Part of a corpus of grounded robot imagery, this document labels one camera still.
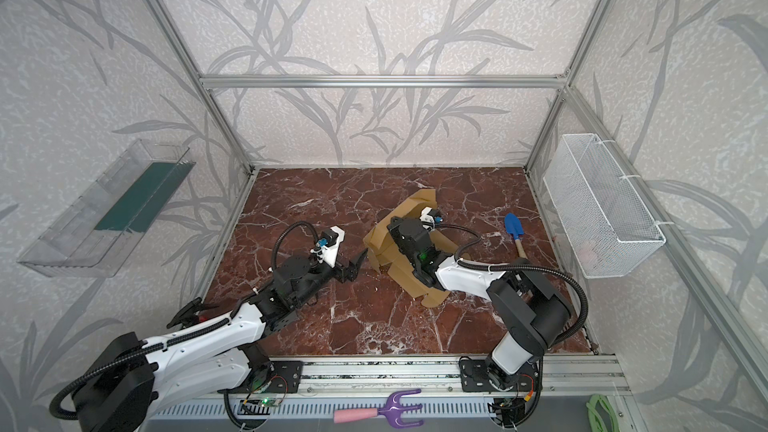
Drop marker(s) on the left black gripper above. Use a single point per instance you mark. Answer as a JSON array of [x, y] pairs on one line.
[[339, 268]]

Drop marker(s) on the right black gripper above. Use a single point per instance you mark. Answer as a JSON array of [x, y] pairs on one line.
[[396, 234]]

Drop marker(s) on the brown cardboard box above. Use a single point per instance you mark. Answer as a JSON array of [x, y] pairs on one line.
[[383, 250]]

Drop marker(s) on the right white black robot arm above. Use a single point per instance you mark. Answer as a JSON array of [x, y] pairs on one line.
[[540, 307]]

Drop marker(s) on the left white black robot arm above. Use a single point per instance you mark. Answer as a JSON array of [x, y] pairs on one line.
[[133, 379]]

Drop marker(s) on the purple pink garden fork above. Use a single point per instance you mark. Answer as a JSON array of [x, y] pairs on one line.
[[392, 411]]

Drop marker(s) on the small green lit circuit board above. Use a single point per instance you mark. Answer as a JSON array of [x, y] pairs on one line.
[[259, 406]]

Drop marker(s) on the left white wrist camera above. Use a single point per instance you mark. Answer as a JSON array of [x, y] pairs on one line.
[[326, 248]]

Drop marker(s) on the blue trowel wooden handle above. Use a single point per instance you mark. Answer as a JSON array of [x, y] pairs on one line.
[[513, 226]]

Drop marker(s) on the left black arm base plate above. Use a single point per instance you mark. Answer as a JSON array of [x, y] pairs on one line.
[[281, 376]]

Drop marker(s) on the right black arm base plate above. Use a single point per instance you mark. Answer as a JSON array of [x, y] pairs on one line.
[[481, 375]]

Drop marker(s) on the red black handled tool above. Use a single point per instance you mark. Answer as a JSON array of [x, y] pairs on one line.
[[191, 314]]

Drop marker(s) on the white wire mesh basket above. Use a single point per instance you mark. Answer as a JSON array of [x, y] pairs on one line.
[[608, 226]]

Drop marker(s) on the aluminium front rail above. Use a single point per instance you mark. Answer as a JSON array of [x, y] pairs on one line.
[[369, 376]]

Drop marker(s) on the clear plastic wall bin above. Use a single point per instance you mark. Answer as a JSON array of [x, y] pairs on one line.
[[94, 237]]

